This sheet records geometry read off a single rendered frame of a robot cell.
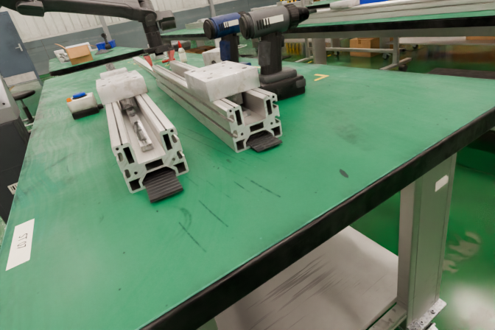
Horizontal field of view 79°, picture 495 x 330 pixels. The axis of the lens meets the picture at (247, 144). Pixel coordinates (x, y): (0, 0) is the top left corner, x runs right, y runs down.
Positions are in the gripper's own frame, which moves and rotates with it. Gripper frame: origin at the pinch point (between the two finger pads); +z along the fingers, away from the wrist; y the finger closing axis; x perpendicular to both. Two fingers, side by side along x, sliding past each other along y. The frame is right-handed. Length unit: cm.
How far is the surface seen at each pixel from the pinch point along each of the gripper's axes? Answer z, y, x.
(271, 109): 0, 4, -87
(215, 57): -1.7, 17.2, -20.1
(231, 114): -2, -4, -87
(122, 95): -4, -19, -55
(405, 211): 31, 29, -95
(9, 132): 9, -62, 5
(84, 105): 2.0, -31.5, -23.0
